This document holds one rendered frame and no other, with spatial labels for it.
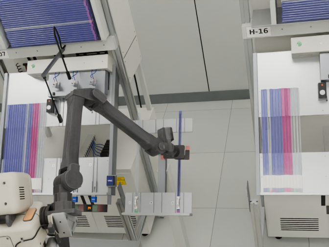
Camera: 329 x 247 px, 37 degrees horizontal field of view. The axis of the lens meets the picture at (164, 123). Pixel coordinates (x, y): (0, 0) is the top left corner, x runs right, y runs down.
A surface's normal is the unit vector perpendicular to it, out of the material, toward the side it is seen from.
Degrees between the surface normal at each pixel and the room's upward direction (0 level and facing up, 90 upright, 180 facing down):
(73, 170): 58
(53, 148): 0
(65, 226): 82
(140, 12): 90
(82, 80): 43
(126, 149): 0
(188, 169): 0
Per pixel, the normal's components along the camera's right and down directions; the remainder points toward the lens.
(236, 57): -0.19, 0.58
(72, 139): 0.57, -0.31
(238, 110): -0.18, -0.81
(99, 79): -0.27, -0.19
